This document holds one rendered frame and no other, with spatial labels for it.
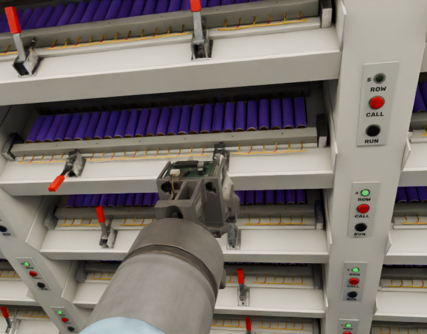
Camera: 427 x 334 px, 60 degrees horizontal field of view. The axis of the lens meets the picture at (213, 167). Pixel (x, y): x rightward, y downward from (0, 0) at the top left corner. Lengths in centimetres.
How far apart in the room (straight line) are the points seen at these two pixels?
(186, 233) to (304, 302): 59
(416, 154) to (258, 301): 47
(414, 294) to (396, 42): 58
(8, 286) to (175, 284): 89
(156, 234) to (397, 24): 36
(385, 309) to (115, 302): 71
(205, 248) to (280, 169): 30
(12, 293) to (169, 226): 83
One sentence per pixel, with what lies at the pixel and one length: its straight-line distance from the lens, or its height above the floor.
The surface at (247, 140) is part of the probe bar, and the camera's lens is 61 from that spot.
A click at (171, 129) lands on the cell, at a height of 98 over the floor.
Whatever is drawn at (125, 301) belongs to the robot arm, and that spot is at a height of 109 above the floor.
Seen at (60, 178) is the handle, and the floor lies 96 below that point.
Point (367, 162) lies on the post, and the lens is 59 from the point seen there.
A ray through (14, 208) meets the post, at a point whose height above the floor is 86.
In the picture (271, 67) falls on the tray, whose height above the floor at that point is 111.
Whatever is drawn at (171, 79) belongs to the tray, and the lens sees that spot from 53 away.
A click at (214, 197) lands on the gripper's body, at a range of 40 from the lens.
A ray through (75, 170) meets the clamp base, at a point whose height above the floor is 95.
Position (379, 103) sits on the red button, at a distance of 53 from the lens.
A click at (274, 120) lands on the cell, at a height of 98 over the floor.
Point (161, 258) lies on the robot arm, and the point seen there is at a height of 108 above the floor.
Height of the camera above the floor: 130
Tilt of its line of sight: 36 degrees down
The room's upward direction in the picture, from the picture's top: 10 degrees counter-clockwise
